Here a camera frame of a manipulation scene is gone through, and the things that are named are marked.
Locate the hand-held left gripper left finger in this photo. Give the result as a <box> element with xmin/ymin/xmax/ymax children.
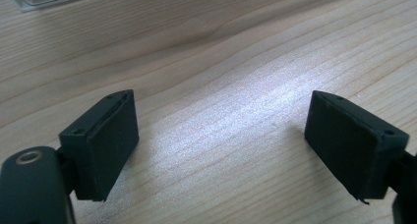
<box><xmin>58</xmin><ymin>88</ymin><xmax>141</xmax><ymax>202</ymax></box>

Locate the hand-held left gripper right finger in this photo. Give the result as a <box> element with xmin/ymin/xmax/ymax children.
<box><xmin>303</xmin><ymin>89</ymin><xmax>411</xmax><ymax>205</ymax></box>

